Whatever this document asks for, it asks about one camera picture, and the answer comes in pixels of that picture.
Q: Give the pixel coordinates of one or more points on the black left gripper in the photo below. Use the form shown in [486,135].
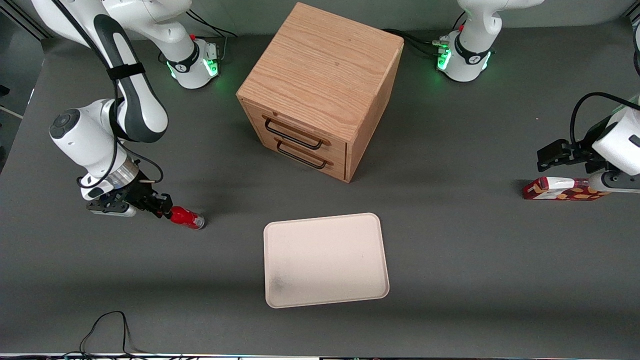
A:
[586,153]

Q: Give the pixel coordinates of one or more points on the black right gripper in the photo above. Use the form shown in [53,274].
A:
[137,195]

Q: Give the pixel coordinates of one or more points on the red coke bottle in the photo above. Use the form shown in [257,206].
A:
[187,217]

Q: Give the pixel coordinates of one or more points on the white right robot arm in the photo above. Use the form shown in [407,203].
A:
[87,145]

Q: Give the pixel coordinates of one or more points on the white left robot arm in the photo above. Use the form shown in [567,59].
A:
[480,25]

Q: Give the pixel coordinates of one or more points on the beige plastic tray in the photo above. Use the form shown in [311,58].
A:
[330,260]

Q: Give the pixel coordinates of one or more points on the red cookie box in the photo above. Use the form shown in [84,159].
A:
[550,192]

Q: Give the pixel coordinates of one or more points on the wooden drawer front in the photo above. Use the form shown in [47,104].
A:
[339,169]
[336,146]

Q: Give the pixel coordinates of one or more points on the wooden drawer cabinet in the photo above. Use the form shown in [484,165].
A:
[320,65]

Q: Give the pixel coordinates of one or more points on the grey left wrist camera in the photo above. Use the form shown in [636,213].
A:
[617,182]

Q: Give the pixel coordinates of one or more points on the black frame rail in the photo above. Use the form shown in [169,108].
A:
[27,22]

